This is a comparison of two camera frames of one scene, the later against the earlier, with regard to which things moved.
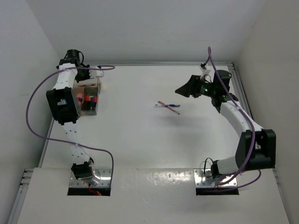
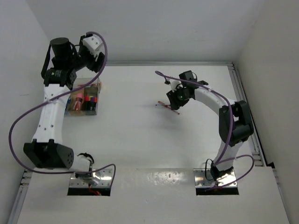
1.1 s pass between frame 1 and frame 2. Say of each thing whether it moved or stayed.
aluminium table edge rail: stayed
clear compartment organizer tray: stayed
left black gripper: moved
